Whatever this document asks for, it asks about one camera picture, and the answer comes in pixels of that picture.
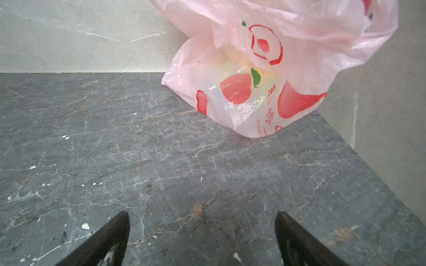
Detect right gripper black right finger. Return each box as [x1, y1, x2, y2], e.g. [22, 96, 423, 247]
[275, 211, 348, 266]

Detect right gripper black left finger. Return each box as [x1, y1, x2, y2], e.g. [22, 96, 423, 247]
[57, 211, 130, 266]

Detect pink plastic bag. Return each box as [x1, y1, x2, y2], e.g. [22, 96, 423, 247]
[153, 0, 398, 138]

